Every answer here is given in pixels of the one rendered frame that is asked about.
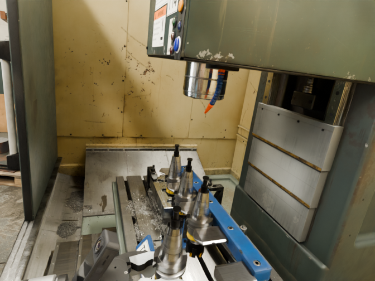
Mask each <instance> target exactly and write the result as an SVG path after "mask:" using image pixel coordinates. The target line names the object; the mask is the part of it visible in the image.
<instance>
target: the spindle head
mask: <svg viewBox="0 0 375 281"><path fill-rule="evenodd" d="M166 5H168V3H166V4H165V5H163V6H162V7H164V6H166ZM162 7H161V8H162ZM161 8H159V9H161ZM155 9H156V0H150V13H149V22H148V38H147V47H146V50H147V55H148V57H156V58H161V59H169V60H175V59H174V56H175V51H174V54H173V55H172V56H171V55H167V45H168V38H169V26H170V19H172V18H173V17H174V16H176V17H177V23H178V16H179V10H178V11H177V12H175V13H173V14H171V15H169V16H167V7H166V20H165V33H164V46H157V47H152V40H153V26H154V17H155V12H157V11H158V10H159V9H158V10H156V11H155ZM172 30H175V32H176V34H177V24H176V27H175V28H173V29H172ZM175 38H176V37H175ZM178 61H187V62H197V63H202V64H212V65H221V66H229V67H238V68H240V69H247V70H256V71H264V72H273V73H278V74H286V75H296V76H304V77H314V78H319V79H328V80H337V81H346V82H351V83H360V84H369V85H375V0H187V1H186V11H185V21H184V31H183V37H182V48H181V58H180V60H178Z"/></svg>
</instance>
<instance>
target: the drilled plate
mask: <svg viewBox="0 0 375 281"><path fill-rule="evenodd" d="M162 178H163V179H164V180H165V176H160V177H158V180H157V181H154V180H152V179H151V178H150V187H151V190H152V192H153V195H154V197H155V200H156V202H157V205H158V207H159V210H160V213H161V215H162V218H163V219H165V218H171V217H172V216H173V213H174V212H173V210H172V208H173V207H171V203H172V201H171V200H172V199H170V198H172V197H168V195H167V194H166V186H167V184H166V183H167V182H166V183H165V182H164V180H163V179H162ZM161 179H162V180H161ZM159 181H161V182H159Z"/></svg>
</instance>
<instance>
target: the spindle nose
mask: <svg viewBox="0 0 375 281"><path fill-rule="evenodd" d="M205 67H206V64H202V63H197V62H187V61H186V65H185V76H184V84H183V94H184V95H185V96H188V97H191V98H196V99H203V100H211V99H212V97H213V95H214V93H215V91H216V89H215V88H216V87H217V86H216V85H217V78H218V77H217V76H218V70H214V69H207V68H205ZM228 73H229V71H225V75H224V78H223V79H224V80H223V84H222V88H221V92H220V94H219V97H218V99H217V100H223V99H224V95H225V90H226V86H227V80H228Z"/></svg>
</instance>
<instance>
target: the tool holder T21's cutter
mask: <svg viewBox="0 0 375 281"><path fill-rule="evenodd" d="M204 248H205V246H202V245H201V244H199V245H196V244H193V243H191V242H190V240H189V239H188V240H187V242H186V248H185V251H186V253H189V257H192V258H195V256H196V255H199V257H201V256H202V255H203V254H204Z"/></svg>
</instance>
